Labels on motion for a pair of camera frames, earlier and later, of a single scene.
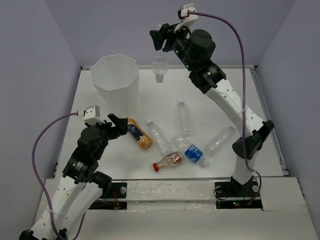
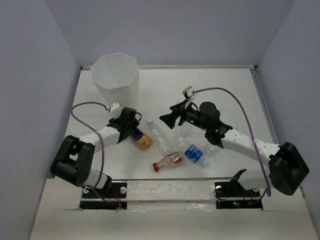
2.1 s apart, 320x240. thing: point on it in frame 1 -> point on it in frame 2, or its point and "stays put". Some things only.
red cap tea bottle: [172, 159] stays put
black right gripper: [168, 32] -> [169, 119]
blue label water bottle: [191, 151] stays put
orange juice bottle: [145, 142] stays put
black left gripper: [121, 127] -> [134, 124]
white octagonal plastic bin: [116, 78] stays put
